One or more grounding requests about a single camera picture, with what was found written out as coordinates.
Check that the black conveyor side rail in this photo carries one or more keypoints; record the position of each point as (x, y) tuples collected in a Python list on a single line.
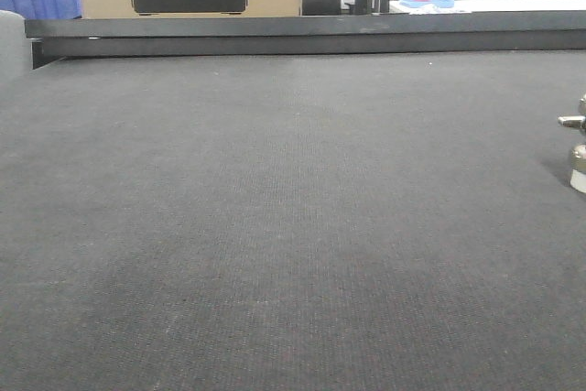
[(307, 35)]

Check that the white table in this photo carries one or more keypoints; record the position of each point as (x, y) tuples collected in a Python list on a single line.
[(477, 6)]

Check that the black conveyor belt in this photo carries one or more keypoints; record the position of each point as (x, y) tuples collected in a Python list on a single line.
[(397, 222)]

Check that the blue tray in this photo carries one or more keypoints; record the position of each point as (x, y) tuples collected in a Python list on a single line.
[(415, 4)]

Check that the grey conveyor end cover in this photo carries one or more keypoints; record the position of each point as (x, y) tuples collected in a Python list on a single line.
[(16, 53)]

